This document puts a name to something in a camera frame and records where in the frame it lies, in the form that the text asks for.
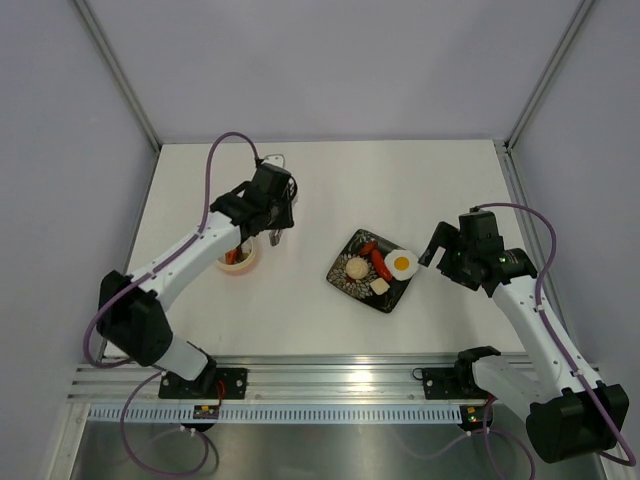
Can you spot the aluminium frame post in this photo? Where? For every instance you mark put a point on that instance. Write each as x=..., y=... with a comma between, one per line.
x=551, y=69
x=108, y=56

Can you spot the fried egg toy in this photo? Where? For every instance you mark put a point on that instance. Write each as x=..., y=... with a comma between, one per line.
x=402, y=264

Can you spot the cream pink lunch box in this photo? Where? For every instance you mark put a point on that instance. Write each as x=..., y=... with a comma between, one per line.
x=244, y=267

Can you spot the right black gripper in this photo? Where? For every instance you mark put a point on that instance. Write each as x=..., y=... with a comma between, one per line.
x=448, y=237

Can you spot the left aluminium frame post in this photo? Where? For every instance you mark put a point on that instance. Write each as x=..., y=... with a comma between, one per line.
x=108, y=56

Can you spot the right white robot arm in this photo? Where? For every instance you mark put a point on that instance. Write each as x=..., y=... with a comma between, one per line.
x=568, y=410

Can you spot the orange fried cutlet toy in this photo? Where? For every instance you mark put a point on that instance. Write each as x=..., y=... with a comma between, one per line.
x=231, y=257

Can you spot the red sausage toy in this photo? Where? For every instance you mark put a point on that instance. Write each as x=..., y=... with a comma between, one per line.
x=379, y=265

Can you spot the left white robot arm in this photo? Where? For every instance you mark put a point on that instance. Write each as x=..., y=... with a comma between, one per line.
x=134, y=307

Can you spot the small red shrimp toy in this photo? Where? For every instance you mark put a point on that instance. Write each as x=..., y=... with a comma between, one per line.
x=367, y=248

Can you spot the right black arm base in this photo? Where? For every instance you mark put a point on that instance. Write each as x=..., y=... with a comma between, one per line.
x=442, y=383

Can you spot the cream tofu block toy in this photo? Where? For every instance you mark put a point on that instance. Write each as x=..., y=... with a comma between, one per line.
x=379, y=286

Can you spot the metal tongs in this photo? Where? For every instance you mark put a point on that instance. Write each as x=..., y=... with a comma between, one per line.
x=275, y=237

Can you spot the white slotted cable duct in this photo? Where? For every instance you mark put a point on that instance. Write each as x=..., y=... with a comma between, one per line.
x=279, y=414

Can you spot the white steamed bun toy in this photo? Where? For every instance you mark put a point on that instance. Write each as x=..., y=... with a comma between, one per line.
x=357, y=268

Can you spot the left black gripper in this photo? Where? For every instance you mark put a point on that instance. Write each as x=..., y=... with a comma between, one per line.
x=285, y=221

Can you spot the right aluminium frame post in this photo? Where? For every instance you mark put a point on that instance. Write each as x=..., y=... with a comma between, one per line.
x=551, y=69

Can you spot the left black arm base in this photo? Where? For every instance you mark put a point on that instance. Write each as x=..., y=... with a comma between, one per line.
x=230, y=383

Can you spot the black patterned square plate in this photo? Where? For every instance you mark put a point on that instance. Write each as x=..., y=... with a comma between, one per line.
x=359, y=290

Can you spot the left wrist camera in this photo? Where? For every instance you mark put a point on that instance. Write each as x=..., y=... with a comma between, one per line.
x=275, y=159

